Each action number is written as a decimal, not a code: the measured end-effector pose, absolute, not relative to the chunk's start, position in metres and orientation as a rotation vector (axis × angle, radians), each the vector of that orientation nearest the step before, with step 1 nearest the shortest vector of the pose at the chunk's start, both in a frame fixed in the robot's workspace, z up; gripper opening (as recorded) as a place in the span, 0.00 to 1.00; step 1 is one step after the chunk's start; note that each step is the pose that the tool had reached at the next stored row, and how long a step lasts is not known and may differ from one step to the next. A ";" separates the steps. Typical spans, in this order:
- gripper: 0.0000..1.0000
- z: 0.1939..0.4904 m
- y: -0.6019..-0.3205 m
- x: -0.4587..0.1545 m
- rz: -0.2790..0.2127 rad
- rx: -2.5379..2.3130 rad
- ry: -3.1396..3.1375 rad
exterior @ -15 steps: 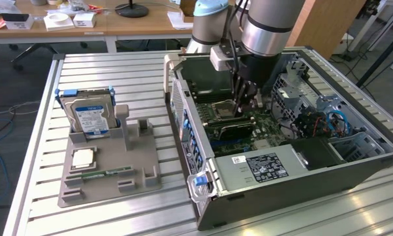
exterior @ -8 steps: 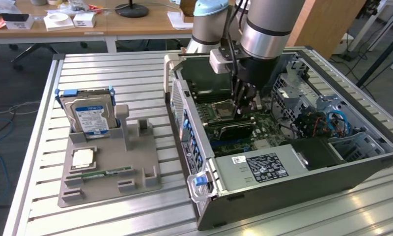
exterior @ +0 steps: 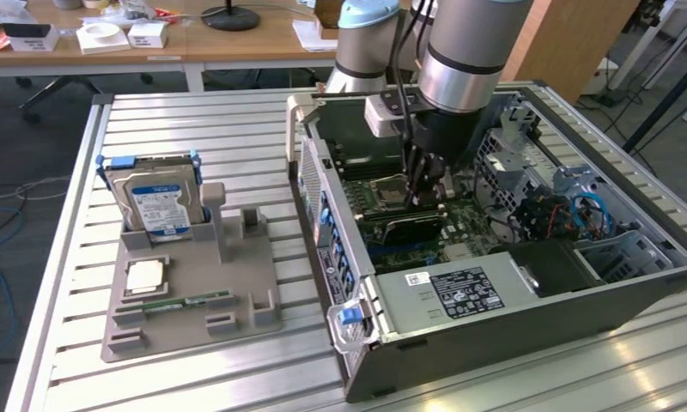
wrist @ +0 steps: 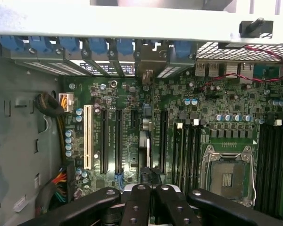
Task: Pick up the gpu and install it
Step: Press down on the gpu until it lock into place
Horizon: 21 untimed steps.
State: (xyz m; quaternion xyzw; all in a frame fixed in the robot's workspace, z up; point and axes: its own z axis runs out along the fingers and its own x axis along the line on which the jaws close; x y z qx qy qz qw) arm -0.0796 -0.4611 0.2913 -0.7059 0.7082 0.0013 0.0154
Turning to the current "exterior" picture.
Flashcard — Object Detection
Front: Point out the small white labelled box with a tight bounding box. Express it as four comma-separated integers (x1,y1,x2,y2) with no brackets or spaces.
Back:
125,21,169,49

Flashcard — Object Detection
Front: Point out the brown cardboard box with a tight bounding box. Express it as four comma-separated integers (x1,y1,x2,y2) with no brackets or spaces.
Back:
312,0,345,30

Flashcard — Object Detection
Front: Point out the green RAM stick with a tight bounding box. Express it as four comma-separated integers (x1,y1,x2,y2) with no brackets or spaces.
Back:
117,292,231,314

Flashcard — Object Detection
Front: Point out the installed RAM stick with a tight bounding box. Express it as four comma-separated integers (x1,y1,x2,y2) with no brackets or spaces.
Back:
357,204,448,222

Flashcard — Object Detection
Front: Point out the black slanted pole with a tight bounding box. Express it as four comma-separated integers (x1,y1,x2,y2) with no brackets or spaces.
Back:
622,51,687,154

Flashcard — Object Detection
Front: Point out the open grey PC case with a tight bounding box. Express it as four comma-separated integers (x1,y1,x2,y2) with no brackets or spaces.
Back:
285,81,687,404

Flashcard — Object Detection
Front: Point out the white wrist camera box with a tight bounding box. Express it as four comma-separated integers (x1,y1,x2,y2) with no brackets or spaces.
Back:
363,94,415,139

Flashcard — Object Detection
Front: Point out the silver perforated drive cage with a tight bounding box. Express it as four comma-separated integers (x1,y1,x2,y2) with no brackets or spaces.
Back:
472,127,558,208

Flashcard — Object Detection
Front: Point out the wooden cabinet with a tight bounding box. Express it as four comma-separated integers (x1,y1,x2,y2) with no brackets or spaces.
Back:
495,0,643,105

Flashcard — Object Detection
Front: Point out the small black device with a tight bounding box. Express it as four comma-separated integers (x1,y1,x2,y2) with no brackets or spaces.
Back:
4,22,53,39

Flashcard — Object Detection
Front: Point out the grey plastic parts rack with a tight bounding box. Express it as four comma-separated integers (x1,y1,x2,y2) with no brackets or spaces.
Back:
101,180,284,365

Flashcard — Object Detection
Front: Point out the white floor cable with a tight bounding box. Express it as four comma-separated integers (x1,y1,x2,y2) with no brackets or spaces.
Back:
0,173,70,201

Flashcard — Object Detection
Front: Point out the red power wire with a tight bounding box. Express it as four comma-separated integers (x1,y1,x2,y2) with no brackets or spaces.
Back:
542,202,570,238

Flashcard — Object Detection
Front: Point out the black lamp base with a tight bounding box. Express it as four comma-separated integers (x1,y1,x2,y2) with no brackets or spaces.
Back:
199,0,263,32

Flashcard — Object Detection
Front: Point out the blue data wire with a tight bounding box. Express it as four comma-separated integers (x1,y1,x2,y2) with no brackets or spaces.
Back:
570,191,615,242

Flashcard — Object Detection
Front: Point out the graphics card with metal bracket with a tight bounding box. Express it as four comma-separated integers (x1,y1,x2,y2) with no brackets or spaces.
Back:
376,213,445,249

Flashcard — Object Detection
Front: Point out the silver disk bay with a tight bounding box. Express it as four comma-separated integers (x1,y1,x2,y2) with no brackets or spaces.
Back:
571,230,675,285

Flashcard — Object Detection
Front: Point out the wooden desk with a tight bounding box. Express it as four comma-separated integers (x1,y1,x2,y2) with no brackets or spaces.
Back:
0,0,500,94

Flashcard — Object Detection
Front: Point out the CPU chip with metal lid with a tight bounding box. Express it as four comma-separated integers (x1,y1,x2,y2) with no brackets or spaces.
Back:
125,260,165,296

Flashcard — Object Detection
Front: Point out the CPU socket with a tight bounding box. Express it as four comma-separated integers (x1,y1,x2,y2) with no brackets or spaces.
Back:
368,175,411,208

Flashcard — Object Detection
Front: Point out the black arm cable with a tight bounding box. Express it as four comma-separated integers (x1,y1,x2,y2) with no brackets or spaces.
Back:
391,0,437,143

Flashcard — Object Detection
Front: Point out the blue case latch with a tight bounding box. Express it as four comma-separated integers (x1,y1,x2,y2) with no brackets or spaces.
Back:
339,307,367,328

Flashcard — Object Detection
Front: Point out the white paper stack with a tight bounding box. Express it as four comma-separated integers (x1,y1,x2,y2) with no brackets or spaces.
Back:
292,20,340,54

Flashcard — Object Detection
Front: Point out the grey power supply unit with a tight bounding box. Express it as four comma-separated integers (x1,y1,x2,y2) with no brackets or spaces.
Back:
375,251,538,334

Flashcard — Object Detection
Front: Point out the white box with tape roll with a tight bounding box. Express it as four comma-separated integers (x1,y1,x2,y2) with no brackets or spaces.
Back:
74,22,133,56

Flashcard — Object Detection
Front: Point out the black office chair base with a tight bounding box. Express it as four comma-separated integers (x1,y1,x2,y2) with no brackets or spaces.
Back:
14,75,105,126

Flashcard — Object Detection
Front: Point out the green motherboard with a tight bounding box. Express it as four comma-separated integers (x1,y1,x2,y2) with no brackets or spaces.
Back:
335,145,512,276

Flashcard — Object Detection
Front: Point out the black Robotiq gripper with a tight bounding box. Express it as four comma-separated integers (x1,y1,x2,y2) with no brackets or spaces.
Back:
403,109,483,185

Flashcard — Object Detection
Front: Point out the hard disk in blue caddy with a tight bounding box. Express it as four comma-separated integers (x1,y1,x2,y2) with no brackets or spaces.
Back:
93,149,204,245

